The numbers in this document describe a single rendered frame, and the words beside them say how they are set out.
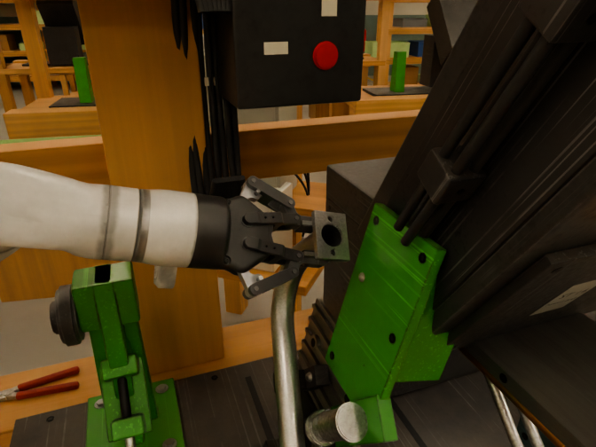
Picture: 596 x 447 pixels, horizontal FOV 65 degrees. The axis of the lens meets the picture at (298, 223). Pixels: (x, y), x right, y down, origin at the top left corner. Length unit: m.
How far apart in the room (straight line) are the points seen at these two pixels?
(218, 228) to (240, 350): 0.49
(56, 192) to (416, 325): 0.34
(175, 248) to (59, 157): 0.39
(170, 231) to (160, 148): 0.28
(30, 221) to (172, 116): 0.32
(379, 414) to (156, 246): 0.27
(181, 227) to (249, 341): 0.52
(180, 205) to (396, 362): 0.25
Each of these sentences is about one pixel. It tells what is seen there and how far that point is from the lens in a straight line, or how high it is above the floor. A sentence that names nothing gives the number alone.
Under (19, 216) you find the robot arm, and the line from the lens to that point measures 0.43.
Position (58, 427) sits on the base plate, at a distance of 0.83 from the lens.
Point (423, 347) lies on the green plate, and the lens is 0.51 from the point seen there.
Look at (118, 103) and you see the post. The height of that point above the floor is 1.35.
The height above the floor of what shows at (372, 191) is 1.24.
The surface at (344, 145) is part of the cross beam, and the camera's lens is 0.88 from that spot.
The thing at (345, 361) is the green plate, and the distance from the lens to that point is 0.56.
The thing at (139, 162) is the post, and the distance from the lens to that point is 0.70.
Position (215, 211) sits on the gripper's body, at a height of 1.29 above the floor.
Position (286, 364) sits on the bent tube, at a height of 1.07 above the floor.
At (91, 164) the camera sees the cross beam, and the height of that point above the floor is 1.24.
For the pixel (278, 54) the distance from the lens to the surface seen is 0.60.
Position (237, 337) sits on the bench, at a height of 0.88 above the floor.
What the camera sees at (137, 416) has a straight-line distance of 0.67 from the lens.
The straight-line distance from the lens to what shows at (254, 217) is 0.48.
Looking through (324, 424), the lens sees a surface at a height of 1.07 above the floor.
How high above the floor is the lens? 1.47
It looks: 25 degrees down
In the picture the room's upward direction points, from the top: straight up
